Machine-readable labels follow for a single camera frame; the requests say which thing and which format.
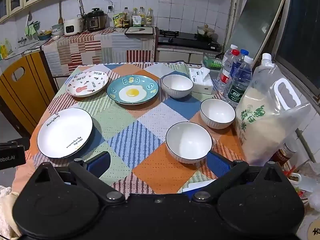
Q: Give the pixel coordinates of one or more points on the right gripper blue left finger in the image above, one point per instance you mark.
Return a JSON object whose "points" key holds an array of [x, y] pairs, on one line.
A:
{"points": [[87, 174]]}

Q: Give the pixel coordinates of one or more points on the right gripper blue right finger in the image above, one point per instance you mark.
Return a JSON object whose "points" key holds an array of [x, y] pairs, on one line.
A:
{"points": [[228, 173]]}

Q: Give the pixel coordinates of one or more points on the white bowl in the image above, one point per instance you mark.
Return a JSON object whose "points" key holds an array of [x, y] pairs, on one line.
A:
{"points": [[188, 142], [216, 113], [177, 86]]}

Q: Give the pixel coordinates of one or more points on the white plate black rim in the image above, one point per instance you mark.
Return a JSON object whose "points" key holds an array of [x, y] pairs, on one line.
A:
{"points": [[64, 133]]}

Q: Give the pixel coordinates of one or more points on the white bunny carrot plate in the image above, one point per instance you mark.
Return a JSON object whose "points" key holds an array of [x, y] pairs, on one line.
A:
{"points": [[87, 84]]}

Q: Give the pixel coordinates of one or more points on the teal fried egg plate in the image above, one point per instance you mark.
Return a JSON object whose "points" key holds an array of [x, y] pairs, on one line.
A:
{"points": [[132, 89]]}

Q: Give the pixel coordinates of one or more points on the yellow wooden chair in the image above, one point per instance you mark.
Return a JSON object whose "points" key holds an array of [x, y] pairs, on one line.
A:
{"points": [[27, 88]]}

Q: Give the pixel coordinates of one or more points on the clear rice bag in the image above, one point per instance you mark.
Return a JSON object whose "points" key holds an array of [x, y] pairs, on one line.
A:
{"points": [[268, 113]]}

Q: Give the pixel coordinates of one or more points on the patchwork tablecloth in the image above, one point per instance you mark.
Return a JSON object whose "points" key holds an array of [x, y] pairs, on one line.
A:
{"points": [[135, 135]]}

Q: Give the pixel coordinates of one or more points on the water bottle red label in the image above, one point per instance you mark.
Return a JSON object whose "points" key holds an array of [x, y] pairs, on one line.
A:
{"points": [[227, 62]]}

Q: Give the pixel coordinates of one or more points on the white tissue box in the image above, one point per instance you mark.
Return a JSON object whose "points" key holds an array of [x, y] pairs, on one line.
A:
{"points": [[202, 82]]}

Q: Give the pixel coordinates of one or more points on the water bottle green label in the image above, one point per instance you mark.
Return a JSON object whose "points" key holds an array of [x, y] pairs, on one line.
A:
{"points": [[242, 77]]}

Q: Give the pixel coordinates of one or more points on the water bottle blue label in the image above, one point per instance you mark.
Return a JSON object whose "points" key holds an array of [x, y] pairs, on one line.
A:
{"points": [[238, 60]]}

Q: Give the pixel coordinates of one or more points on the green plastic basket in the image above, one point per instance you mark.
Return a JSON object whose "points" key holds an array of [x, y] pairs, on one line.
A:
{"points": [[210, 61]]}

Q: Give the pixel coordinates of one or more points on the patchwork counter cover cloth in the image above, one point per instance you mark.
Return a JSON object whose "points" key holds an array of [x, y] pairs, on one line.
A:
{"points": [[110, 45]]}

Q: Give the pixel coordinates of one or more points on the white rice cooker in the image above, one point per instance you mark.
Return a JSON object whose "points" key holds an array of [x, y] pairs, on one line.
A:
{"points": [[73, 26]]}

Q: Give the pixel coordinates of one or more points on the pot on stove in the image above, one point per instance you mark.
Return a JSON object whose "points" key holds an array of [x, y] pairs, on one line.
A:
{"points": [[205, 30]]}

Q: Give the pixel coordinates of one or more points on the black gas stove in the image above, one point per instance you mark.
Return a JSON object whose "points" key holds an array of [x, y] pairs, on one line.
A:
{"points": [[188, 40]]}

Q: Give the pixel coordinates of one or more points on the cutting board tray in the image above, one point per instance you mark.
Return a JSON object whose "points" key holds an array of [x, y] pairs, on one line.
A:
{"points": [[139, 31]]}

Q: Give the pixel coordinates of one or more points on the black pressure cooker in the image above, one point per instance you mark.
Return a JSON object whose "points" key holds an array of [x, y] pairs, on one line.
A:
{"points": [[96, 20]]}

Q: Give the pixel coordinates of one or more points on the leaning glass panel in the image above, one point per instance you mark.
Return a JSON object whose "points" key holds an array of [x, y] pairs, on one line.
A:
{"points": [[255, 25]]}

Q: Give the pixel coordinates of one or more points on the oil bottle group bottle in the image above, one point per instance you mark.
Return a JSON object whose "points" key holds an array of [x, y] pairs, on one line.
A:
{"points": [[149, 17]]}

